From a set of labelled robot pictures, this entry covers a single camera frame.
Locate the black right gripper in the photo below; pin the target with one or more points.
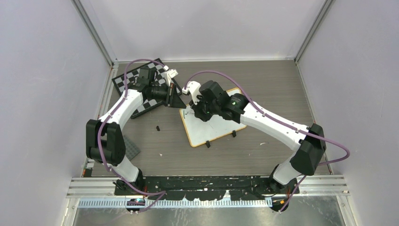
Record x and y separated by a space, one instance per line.
196 108

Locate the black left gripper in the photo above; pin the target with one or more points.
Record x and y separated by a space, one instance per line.
173 99

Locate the yellow framed whiteboard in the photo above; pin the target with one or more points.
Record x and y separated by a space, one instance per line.
199 132

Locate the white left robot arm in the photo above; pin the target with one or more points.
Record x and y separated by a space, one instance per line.
104 140

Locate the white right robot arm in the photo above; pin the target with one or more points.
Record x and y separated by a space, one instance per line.
308 149

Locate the black white chessboard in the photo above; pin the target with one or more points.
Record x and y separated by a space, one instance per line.
141 90

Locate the grey studded baseplate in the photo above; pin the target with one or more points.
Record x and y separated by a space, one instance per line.
132 150

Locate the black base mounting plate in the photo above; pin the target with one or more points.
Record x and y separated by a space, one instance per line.
208 188

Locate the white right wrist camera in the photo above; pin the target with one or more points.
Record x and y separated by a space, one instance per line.
192 88

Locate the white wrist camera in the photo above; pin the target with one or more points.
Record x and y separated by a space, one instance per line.
192 88
170 74

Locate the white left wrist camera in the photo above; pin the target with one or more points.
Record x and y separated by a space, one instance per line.
170 74

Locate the aluminium frame rail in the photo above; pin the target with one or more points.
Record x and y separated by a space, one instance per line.
108 192

